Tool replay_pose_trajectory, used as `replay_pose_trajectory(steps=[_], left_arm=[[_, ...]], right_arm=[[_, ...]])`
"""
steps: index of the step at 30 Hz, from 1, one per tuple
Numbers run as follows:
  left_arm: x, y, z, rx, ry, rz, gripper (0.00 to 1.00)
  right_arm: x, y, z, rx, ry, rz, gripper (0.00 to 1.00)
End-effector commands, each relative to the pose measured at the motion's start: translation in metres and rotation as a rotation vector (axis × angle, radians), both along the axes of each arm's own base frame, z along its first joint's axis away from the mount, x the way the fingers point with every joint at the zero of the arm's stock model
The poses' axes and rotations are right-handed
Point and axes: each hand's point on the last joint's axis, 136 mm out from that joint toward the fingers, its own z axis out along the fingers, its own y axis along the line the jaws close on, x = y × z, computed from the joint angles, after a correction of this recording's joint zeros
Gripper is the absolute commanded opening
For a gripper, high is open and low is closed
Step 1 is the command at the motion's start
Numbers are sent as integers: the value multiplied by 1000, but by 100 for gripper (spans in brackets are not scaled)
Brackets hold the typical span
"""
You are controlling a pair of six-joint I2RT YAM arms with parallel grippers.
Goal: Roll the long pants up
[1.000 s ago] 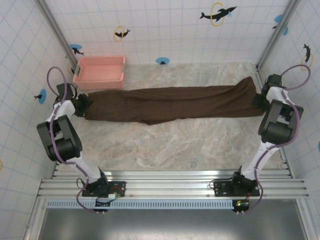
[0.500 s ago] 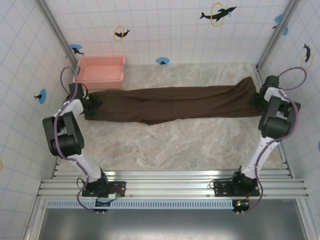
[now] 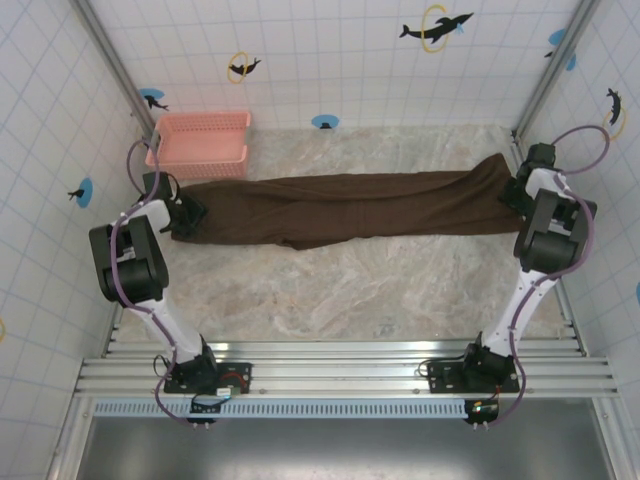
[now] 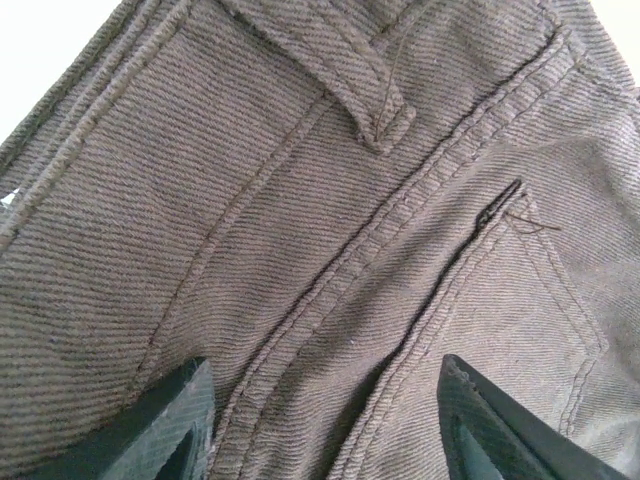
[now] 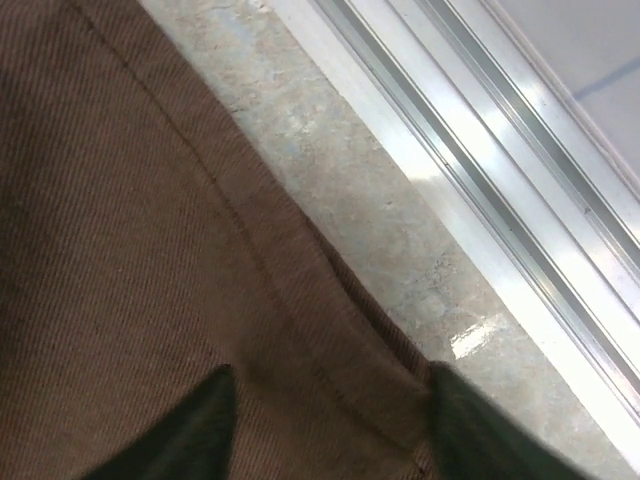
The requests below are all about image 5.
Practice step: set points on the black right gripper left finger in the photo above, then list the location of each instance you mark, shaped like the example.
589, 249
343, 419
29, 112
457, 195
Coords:
195, 435

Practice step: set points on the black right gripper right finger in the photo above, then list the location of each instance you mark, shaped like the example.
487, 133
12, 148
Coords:
475, 440

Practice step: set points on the brown towel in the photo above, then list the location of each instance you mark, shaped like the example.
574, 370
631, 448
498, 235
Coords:
125, 225

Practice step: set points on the aluminium right side rail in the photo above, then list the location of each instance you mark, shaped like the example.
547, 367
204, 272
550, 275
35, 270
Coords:
500, 150

